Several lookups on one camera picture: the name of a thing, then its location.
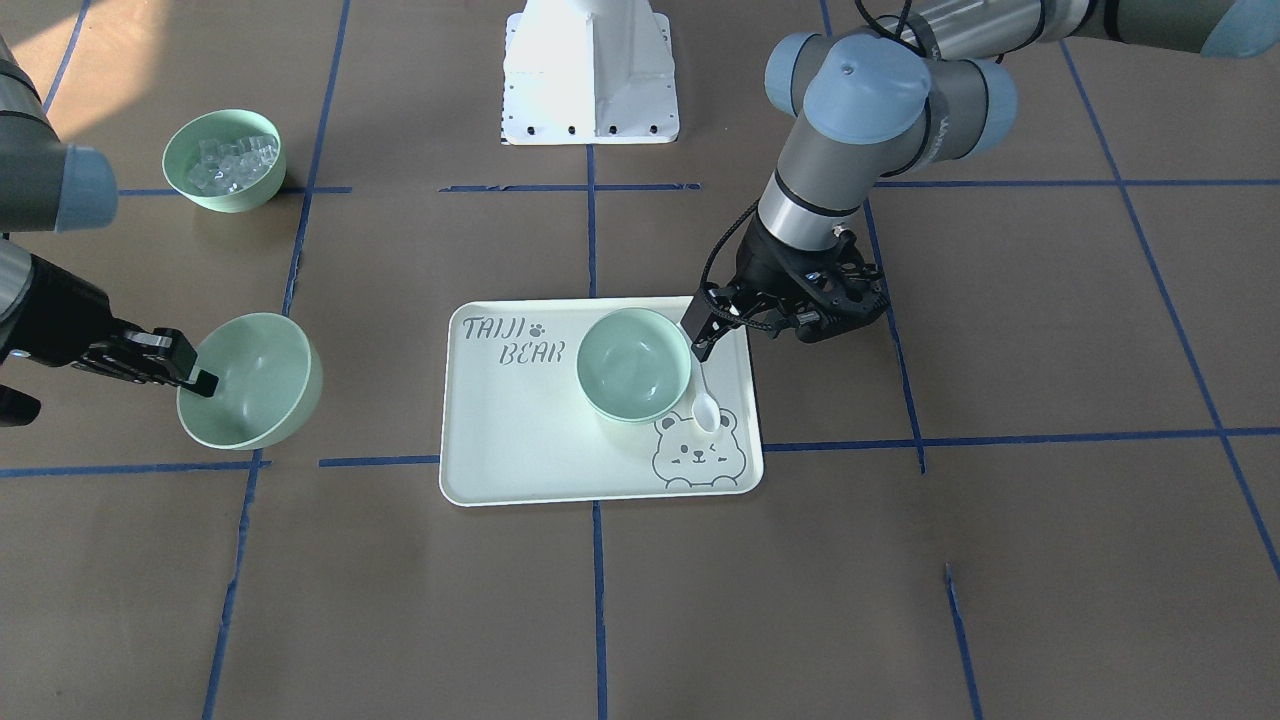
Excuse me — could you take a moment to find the green bowl front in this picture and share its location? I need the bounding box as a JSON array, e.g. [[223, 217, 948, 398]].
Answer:
[[175, 313, 324, 450]]

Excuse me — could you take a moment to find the green bowl on tray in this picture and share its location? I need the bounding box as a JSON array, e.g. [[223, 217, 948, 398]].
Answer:
[[575, 307, 691, 423]]

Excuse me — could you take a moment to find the white plastic spoon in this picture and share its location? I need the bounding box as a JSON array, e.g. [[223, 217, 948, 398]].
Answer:
[[690, 359, 721, 434]]

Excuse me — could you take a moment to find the green bowl with ice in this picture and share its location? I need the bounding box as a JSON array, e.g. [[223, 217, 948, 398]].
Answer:
[[161, 109, 285, 214]]

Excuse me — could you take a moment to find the cream bear serving tray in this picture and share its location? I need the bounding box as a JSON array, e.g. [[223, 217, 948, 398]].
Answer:
[[439, 296, 764, 506]]

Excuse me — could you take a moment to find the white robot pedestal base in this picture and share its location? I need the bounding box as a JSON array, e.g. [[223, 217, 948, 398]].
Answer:
[[500, 1, 681, 146]]

